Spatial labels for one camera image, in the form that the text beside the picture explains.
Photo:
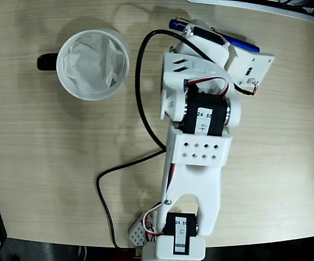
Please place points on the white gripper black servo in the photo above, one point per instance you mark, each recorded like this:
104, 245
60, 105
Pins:
206, 33

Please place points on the blue pen with metal clip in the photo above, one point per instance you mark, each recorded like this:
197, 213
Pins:
244, 44

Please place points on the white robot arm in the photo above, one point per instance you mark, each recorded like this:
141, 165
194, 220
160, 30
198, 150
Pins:
197, 176

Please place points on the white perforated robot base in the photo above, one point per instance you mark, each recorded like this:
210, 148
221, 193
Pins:
136, 233

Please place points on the silver flat stand plate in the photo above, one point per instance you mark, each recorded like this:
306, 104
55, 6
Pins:
313, 17

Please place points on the crumpled white tissue paper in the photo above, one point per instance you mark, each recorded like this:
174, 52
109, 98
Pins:
89, 65

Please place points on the brass clamp screw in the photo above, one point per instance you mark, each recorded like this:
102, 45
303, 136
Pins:
138, 251

